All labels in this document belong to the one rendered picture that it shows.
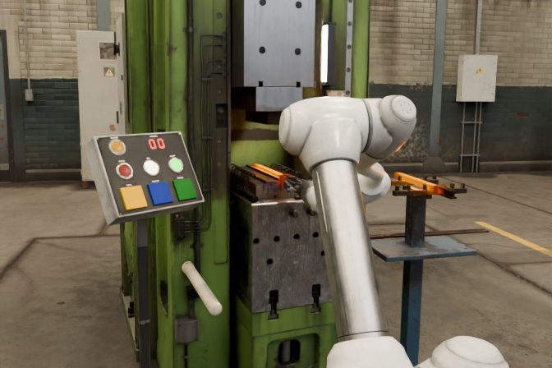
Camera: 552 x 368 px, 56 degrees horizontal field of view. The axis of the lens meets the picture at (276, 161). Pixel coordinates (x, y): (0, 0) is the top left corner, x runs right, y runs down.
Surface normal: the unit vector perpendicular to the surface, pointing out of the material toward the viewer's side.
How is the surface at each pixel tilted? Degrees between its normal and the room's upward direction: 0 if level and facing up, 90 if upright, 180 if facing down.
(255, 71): 90
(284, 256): 90
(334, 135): 62
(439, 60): 90
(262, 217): 90
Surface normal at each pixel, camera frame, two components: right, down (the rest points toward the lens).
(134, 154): 0.63, -0.41
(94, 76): 0.16, 0.14
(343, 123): 0.29, -0.33
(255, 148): 0.36, 0.13
